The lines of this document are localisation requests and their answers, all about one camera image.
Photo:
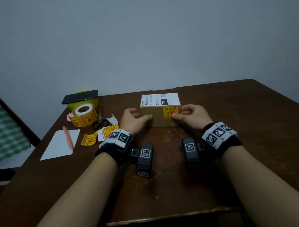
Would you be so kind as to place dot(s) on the person's left forearm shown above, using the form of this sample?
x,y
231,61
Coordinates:
x,y
81,191

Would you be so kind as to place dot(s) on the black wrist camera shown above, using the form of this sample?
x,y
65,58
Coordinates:
x,y
190,152
144,159

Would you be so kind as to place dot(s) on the pink pen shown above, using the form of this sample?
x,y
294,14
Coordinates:
x,y
68,138

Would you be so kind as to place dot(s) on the left wristband with marker tags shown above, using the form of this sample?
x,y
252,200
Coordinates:
x,y
118,140

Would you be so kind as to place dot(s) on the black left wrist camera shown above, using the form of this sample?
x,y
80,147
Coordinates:
x,y
144,159

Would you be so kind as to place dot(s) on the black smartphone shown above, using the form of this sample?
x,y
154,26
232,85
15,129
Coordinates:
x,y
79,96

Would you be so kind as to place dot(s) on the person's right thumb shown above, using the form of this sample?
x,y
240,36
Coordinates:
x,y
179,117

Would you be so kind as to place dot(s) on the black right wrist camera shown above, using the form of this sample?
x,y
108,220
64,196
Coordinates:
x,y
190,152

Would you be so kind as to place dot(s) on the loose orange sticker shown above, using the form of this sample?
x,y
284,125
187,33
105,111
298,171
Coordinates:
x,y
89,139

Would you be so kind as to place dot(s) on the person's right hand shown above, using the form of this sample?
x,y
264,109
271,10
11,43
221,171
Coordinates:
x,y
195,117

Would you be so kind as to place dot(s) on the orange sticker on white backing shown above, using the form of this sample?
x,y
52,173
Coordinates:
x,y
108,130

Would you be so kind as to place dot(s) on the right wristband with marker tags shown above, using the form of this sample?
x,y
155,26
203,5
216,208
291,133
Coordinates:
x,y
219,136

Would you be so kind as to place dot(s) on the person's left thumb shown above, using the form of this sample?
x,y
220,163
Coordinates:
x,y
144,118

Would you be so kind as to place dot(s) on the person's left hand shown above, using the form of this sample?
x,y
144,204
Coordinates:
x,y
130,122

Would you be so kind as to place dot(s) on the green checked cloth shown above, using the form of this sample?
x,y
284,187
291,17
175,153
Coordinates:
x,y
11,135

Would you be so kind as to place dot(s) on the pink tape roll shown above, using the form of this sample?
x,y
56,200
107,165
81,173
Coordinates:
x,y
69,117

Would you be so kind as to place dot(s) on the wristband with marker tags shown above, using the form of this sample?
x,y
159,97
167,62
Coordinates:
x,y
118,140
219,136

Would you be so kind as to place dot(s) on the person's right forearm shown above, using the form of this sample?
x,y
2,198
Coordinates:
x,y
261,184

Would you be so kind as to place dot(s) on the white paper sheet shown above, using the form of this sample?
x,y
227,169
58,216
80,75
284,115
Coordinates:
x,y
57,147

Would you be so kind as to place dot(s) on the white sticker backing scrap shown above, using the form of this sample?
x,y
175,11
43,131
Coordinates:
x,y
113,119

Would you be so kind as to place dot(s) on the dark wooden furniture frame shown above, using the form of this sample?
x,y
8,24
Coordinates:
x,y
21,126

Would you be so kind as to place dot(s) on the yellow round container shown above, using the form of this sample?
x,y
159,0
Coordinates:
x,y
94,102

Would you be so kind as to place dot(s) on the orange sticker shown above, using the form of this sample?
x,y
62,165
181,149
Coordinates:
x,y
168,111
108,130
89,139

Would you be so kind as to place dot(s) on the white shipping label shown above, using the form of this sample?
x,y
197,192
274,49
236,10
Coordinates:
x,y
161,99

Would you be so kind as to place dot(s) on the brown cardboard box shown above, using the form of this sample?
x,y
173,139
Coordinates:
x,y
156,117

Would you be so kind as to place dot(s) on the roll of orange stickers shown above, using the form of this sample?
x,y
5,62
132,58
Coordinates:
x,y
84,115

